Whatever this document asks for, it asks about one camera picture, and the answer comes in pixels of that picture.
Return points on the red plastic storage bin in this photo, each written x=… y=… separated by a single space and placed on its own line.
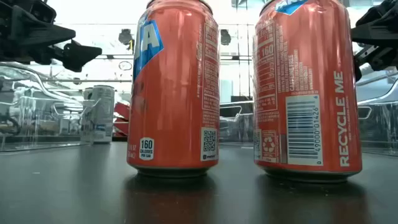
x=121 y=127
x=122 y=110

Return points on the dark round fixture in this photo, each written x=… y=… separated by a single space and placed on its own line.
x=126 y=35
x=225 y=36

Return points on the grey soda can black lid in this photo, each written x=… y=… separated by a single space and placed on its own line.
x=104 y=105

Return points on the clear plastic bin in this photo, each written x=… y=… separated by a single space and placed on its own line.
x=382 y=124
x=236 y=130
x=31 y=93

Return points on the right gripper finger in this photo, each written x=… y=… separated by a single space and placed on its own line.
x=373 y=35
x=358 y=70

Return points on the red soda can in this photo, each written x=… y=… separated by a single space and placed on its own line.
x=311 y=62
x=171 y=93

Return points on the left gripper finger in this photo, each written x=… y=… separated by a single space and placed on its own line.
x=79 y=57
x=37 y=32

